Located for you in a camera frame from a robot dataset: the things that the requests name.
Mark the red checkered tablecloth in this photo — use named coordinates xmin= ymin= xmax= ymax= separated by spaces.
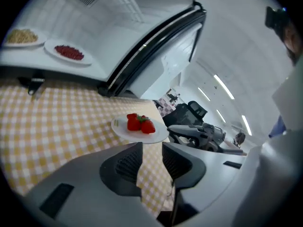
xmin=156 ymin=97 xmax=177 ymax=118

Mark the black mini fridge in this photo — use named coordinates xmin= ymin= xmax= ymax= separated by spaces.
xmin=0 ymin=0 xmax=208 ymax=100

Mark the person's blue clothing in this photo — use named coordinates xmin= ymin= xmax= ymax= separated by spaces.
xmin=268 ymin=114 xmax=287 ymax=138

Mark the black head-mounted camera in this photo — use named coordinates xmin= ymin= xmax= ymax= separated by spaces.
xmin=265 ymin=6 xmax=292 ymax=40

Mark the small white plate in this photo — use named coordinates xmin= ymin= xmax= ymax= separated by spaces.
xmin=111 ymin=114 xmax=170 ymax=144
xmin=44 ymin=38 xmax=93 ymax=66

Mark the pile of dark red beans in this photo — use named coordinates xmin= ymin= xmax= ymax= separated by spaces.
xmin=54 ymin=45 xmax=85 ymax=61

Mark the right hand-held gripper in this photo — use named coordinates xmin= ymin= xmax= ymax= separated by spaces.
xmin=167 ymin=123 xmax=248 ymax=155

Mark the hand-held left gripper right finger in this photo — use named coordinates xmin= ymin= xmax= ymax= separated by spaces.
xmin=162 ymin=142 xmax=247 ymax=225

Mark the ceiling light strip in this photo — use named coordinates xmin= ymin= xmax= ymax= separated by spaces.
xmin=241 ymin=114 xmax=252 ymax=136
xmin=216 ymin=109 xmax=227 ymax=123
xmin=214 ymin=74 xmax=235 ymax=100
xmin=197 ymin=87 xmax=211 ymax=101

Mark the round table with checkered cloth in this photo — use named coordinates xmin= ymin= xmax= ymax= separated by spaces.
xmin=0 ymin=78 xmax=177 ymax=218

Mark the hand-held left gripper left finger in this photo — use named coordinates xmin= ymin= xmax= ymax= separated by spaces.
xmin=23 ymin=141 xmax=166 ymax=227

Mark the large white plate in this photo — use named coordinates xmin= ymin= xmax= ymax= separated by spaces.
xmin=2 ymin=28 xmax=48 ymax=48

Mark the black office chair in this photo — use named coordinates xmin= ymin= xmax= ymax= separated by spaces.
xmin=162 ymin=100 xmax=208 ymax=127

